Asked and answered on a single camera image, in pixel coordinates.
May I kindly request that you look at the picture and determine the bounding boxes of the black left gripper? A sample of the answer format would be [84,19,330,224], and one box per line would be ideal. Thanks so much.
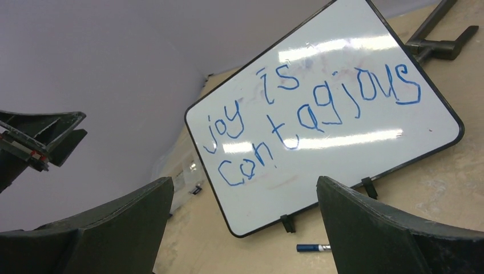
[1,110,87,172]

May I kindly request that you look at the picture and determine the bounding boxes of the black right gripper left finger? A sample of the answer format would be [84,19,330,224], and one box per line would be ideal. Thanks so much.
[1,177,174,273]

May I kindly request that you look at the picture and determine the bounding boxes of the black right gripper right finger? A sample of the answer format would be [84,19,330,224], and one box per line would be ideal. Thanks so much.
[316,176,483,273]

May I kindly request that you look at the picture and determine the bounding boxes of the blue marker cap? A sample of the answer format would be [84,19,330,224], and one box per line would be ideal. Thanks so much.
[296,244,320,252]

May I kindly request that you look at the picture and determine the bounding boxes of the white whiteboard with black frame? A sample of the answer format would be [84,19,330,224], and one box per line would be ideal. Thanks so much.
[184,1,465,238]

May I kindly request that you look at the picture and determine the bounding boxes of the white whiteboard marker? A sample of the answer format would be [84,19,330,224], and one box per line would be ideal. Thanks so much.
[318,244,332,252]

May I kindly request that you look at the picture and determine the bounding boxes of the clear plastic screw organizer box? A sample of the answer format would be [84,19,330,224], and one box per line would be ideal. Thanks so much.
[151,138,206,216]

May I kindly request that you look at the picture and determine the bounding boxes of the grey wire whiteboard stand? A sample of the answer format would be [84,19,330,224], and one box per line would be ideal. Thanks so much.
[404,0,479,65]

